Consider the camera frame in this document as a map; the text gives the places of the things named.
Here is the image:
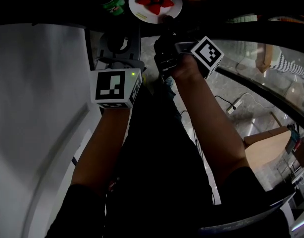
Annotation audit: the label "light wooden box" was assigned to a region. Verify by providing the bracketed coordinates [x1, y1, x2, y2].
[243, 126, 292, 171]

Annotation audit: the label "person's left forearm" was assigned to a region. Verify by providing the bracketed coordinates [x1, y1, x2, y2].
[70, 107, 132, 197]

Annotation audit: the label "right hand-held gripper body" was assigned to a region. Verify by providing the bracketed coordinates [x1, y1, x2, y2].
[153, 23, 225, 81]

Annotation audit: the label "white round plate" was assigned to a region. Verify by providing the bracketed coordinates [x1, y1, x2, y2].
[128, 0, 183, 25]

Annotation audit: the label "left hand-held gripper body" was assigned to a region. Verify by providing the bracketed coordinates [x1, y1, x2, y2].
[90, 29, 146, 109]

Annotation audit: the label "white power strip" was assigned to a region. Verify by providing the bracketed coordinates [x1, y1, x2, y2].
[226, 99, 243, 116]

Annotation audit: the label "black power cable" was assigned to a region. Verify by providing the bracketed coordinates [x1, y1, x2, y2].
[213, 91, 276, 110]

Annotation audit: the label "person's black shirt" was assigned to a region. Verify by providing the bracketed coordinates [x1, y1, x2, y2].
[44, 166, 293, 238]

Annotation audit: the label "black-and-white striped pillow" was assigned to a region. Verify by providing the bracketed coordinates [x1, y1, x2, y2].
[272, 54, 304, 79]

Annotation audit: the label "person's right forearm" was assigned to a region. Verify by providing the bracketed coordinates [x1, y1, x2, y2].
[170, 54, 250, 187]

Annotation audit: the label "person's black trousers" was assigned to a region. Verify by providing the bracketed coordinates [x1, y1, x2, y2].
[109, 78, 217, 238]

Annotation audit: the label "green drink can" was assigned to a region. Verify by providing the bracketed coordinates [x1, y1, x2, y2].
[93, 0, 126, 17]

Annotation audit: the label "light green knitted pillow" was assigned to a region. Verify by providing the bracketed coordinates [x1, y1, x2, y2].
[225, 14, 257, 24]

